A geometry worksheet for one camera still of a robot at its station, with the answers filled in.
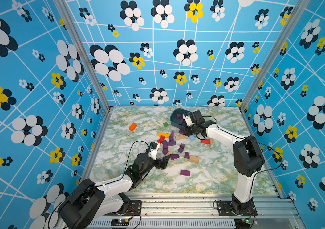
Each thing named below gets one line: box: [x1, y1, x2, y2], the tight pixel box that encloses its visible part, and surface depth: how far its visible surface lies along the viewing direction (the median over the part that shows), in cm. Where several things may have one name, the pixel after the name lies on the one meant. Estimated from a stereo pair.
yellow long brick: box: [157, 132, 171, 139], surface depth 104 cm
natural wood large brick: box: [189, 155, 200, 164], surface depth 91 cm
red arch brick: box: [157, 135, 165, 145], surface depth 102 cm
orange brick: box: [129, 122, 137, 132], surface depth 110 cm
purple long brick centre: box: [170, 153, 180, 161], surface depth 95 cm
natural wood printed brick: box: [175, 135, 186, 140], surface depth 104 cm
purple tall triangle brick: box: [169, 129, 174, 142], surface depth 104 cm
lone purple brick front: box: [180, 169, 191, 177], surface depth 86 cm
